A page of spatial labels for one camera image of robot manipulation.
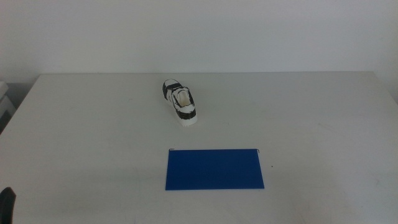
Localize blue rectangular mat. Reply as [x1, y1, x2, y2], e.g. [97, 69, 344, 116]
[165, 148, 266, 191]

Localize black and white shoe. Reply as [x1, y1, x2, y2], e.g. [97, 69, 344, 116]
[161, 78, 198, 128]

